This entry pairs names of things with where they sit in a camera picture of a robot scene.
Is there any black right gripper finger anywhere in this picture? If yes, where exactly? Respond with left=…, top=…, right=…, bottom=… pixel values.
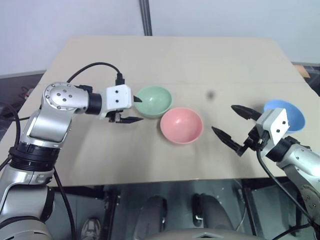
left=230, top=104, right=262, bottom=122
left=211, top=126, right=245, bottom=153

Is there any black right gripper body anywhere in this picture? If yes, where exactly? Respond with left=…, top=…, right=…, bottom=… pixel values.
left=236, top=123, right=271, bottom=157

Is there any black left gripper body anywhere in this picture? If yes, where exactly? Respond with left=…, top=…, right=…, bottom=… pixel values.
left=107, top=108, right=126, bottom=124

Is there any green bowl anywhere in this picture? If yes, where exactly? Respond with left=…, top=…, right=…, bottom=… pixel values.
left=134, top=85, right=173, bottom=120

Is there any pink bowl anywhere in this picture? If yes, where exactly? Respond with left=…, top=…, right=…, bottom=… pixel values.
left=160, top=107, right=204, bottom=145

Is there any blue bowl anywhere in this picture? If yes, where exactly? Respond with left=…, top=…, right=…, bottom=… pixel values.
left=263, top=99, right=306, bottom=133

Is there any brown cardboard piece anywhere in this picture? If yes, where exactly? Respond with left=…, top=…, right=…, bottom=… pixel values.
left=294, top=64, right=312, bottom=79

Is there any grey robot torso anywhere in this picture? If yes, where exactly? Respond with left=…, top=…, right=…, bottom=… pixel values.
left=142, top=227, right=253, bottom=240

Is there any grey sneaker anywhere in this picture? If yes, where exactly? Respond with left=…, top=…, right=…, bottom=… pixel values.
left=81, top=217, right=102, bottom=240

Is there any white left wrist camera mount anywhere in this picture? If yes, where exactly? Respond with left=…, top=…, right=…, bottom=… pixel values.
left=99, top=84, right=133, bottom=121

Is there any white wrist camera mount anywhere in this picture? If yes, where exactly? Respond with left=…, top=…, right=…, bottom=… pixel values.
left=99, top=84, right=133, bottom=121
left=255, top=107, right=291, bottom=155

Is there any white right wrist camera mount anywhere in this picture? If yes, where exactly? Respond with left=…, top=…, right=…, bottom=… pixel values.
left=255, top=107, right=291, bottom=155

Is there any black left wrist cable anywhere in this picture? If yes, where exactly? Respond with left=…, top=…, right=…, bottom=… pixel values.
left=66, top=61, right=126, bottom=87

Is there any grey metal post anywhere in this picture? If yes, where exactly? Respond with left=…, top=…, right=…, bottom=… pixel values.
left=139, top=0, right=153, bottom=36

